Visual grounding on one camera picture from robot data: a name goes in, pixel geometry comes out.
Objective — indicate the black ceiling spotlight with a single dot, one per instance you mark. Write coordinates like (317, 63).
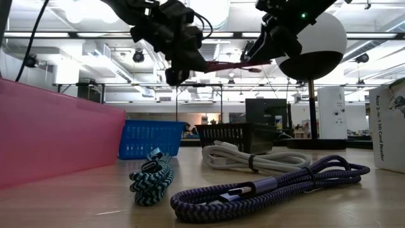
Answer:
(31, 60)
(362, 58)
(138, 56)

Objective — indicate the pink plastic bin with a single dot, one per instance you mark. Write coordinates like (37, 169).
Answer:
(47, 133)

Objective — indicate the blue plastic basket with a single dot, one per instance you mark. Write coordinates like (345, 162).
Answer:
(148, 136)

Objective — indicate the white and black globe lamp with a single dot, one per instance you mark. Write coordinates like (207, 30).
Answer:
(326, 41)

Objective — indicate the silver ventilation duct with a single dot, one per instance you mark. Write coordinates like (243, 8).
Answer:
(218, 12)

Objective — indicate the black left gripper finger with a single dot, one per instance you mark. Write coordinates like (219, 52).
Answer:
(197, 61)

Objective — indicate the black overhead light beam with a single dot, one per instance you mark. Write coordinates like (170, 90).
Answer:
(72, 35)

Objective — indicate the black plastic basket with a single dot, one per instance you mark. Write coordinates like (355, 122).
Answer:
(240, 134)

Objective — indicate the black cabinet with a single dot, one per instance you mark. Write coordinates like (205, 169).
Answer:
(265, 111)

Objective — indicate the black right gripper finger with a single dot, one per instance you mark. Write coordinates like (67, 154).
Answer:
(257, 47)

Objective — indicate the white card reader box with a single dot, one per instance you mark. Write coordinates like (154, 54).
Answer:
(389, 142)

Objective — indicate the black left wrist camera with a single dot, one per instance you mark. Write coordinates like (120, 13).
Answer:
(176, 76)

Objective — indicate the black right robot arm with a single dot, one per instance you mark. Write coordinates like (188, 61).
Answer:
(297, 4)

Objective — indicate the white column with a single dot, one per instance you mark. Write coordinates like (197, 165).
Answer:
(332, 114)

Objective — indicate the black background table frame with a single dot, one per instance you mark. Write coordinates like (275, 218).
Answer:
(198, 85)

